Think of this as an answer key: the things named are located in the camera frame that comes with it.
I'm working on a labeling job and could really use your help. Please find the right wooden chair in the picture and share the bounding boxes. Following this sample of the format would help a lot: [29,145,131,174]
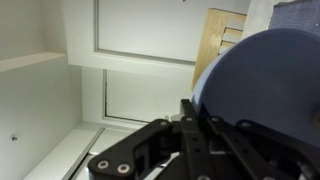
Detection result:
[191,8,246,89]

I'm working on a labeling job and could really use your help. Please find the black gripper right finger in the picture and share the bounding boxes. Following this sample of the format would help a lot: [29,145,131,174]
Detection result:
[199,107,320,180]

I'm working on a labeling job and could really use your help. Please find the dark blue mat right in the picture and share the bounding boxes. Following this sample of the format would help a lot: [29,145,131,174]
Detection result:
[269,0,320,36]

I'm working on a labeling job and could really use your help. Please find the white door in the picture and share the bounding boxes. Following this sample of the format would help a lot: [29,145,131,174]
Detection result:
[62,0,250,127]

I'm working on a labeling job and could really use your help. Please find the blue bowl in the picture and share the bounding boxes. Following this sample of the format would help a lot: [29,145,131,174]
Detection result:
[192,29,320,147]

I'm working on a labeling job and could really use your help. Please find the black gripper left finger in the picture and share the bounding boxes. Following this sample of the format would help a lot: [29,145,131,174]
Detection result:
[87,99,214,180]

